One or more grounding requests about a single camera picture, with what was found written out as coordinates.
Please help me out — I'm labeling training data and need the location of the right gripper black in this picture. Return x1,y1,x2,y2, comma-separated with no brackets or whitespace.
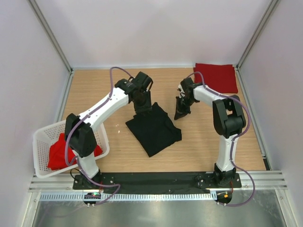
175,96,196,120

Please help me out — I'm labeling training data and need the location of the black t shirt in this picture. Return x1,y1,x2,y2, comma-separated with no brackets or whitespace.
125,102,182,157

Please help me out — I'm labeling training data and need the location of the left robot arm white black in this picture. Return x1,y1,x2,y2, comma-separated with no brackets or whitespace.
64,71,153,189

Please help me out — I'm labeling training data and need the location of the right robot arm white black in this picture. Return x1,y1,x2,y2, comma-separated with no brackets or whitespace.
174,78,246,187

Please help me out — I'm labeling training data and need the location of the folded dark red t shirt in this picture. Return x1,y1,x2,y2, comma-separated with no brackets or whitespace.
193,63,238,94

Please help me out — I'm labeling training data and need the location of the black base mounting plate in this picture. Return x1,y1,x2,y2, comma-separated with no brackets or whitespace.
72,172,242,195

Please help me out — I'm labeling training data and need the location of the bright red t shirt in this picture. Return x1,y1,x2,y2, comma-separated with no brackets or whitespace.
47,133,103,170

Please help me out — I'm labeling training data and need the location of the white plastic laundry basket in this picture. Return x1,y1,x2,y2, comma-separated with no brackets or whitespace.
33,121,110,178

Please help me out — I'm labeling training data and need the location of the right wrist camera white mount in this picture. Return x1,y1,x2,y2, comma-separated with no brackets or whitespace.
177,85,185,98

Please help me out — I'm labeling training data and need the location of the white slotted cable duct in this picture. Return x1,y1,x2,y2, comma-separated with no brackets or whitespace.
39,192,217,202

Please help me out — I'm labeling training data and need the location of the aluminium frame rail front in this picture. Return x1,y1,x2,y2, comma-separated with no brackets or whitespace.
29,171,287,192

